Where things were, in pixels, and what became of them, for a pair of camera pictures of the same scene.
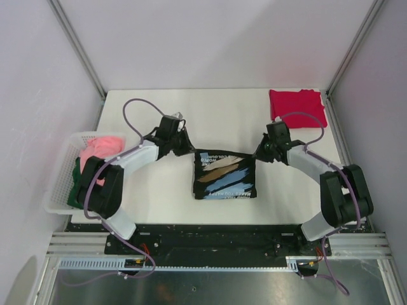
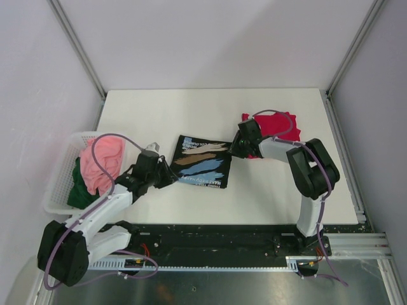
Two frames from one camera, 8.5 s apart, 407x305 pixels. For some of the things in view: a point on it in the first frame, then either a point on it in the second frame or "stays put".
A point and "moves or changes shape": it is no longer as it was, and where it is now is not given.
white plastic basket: [56, 201] stays put
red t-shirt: [304, 108] moves or changes shape
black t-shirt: [224, 175] moves or changes shape
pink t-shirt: [103, 147] stays put
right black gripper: [260, 154] -> [234, 150]
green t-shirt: [72, 199] stays put
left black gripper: [187, 147] -> [169, 177]
